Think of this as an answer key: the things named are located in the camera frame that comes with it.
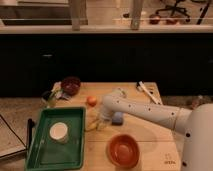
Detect yellow banana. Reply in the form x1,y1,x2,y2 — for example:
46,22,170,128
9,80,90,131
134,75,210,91
85,121,98,132

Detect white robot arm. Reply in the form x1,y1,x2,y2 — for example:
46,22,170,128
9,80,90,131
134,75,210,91
99,88,213,171

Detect red oval bowl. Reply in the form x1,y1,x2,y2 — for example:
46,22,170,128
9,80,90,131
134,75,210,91
106,134,140,169

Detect dark maroon bowl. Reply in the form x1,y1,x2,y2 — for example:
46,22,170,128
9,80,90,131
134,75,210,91
61,77,81,96

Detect blue sponge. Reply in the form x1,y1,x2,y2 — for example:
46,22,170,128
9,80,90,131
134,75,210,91
112,112,124,126

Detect orange fruit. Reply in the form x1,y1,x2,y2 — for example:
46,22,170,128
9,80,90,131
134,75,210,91
86,96,97,107

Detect white paper cup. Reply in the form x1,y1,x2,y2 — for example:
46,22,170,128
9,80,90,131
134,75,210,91
49,122,69,143

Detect green plastic tray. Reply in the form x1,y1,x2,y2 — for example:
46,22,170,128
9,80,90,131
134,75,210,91
25,107,85,171

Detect clear glass with items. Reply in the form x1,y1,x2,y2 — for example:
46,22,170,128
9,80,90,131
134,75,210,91
42,90,61,108

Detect grey board at left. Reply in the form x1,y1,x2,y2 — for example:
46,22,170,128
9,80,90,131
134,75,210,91
0,114,26,162

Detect black office chair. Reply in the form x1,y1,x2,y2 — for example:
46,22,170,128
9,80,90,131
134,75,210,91
155,0,190,18

